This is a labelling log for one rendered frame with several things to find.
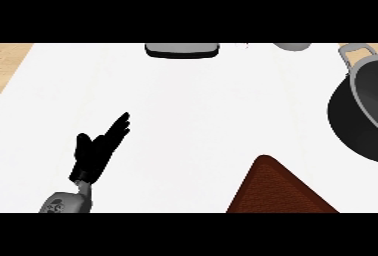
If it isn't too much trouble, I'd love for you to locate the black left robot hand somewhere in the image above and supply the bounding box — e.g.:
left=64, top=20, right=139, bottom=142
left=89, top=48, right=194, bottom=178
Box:
left=68, top=111, right=133, bottom=185

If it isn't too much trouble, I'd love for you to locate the black pot with grey rim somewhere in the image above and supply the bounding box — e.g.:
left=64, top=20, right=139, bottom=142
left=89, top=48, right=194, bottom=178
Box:
left=327, top=43, right=378, bottom=163

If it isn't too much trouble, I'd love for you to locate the grey and black appliance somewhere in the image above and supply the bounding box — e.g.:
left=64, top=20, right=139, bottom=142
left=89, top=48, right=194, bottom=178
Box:
left=144, top=43, right=222, bottom=60

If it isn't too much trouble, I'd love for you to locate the grey rounded object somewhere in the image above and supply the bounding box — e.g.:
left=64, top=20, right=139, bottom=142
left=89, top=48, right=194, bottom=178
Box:
left=272, top=43, right=314, bottom=52

